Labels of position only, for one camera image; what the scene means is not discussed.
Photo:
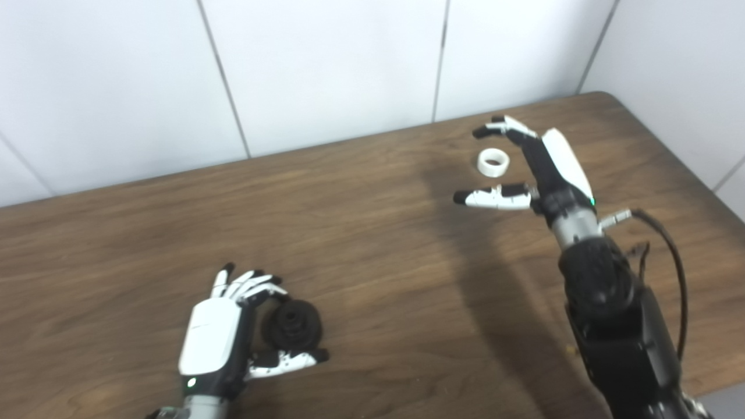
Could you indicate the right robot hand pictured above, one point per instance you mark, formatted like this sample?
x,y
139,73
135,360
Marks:
x,y
561,169

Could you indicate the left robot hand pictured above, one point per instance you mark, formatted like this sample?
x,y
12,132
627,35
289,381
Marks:
x,y
209,337

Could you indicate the round black part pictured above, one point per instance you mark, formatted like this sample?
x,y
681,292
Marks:
x,y
294,326

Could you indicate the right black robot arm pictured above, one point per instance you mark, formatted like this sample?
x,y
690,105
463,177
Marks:
x,y
617,326

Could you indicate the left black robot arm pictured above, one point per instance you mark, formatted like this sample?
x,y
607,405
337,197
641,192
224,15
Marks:
x,y
201,408

